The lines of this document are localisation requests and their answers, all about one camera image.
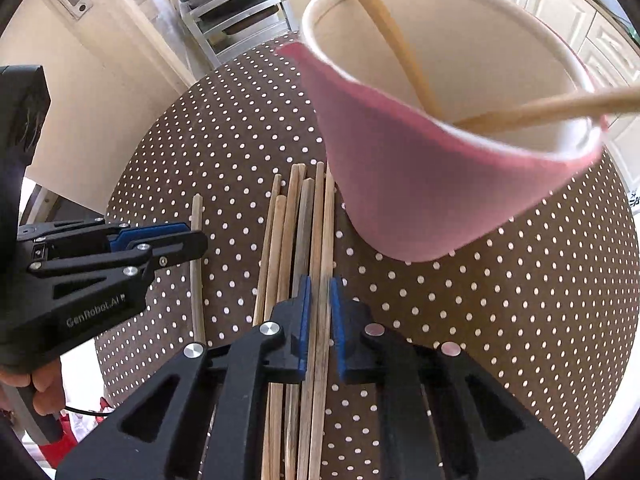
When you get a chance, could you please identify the white kitchen cabinets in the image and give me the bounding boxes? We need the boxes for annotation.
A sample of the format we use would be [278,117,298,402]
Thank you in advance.
[489,0,639,185]

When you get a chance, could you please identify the wooden chopstick on table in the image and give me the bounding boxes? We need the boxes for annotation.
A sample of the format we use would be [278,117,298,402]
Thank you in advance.
[190,193,206,344]

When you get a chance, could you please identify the person's left hand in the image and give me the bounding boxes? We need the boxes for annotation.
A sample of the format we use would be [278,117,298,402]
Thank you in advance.
[1,358,66,416]

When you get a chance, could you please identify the pink utensil cup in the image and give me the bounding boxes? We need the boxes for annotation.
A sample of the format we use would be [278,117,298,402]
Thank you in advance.
[281,0,602,262]

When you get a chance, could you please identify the light wooden chopstick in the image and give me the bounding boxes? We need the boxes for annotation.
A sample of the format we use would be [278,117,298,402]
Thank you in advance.
[357,0,442,119]

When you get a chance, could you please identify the wooden chopstick in bundle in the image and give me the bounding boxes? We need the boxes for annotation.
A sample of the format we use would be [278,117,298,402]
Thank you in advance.
[253,174,282,326]
[262,164,306,479]
[295,162,326,479]

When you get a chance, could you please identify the metal storage rack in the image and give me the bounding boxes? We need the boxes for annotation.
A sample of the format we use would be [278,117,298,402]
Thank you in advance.
[178,0,298,68]

